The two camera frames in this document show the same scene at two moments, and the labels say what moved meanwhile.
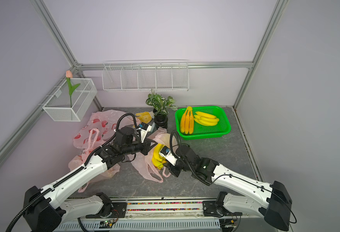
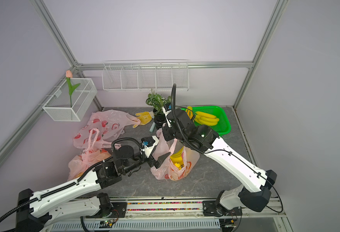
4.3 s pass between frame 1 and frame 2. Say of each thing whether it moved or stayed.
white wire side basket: stayed
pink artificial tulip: stayed
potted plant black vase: stayed
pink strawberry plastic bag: stayed
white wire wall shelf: stayed
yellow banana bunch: moved
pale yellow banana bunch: stayed
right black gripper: moved
